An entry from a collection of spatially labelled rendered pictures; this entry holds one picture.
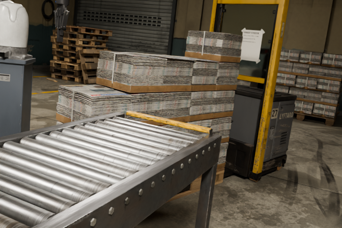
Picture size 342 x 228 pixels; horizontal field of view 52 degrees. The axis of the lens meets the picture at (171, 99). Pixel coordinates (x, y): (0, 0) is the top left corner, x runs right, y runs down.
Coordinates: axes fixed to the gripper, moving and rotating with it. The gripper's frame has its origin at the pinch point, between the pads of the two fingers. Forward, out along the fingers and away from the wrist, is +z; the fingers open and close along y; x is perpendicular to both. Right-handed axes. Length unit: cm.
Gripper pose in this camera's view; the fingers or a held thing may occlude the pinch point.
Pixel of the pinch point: (60, 35)
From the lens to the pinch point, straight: 207.6
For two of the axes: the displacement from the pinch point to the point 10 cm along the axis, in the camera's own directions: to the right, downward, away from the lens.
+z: -1.1, 9.8, 1.6
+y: -7.2, -1.9, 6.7
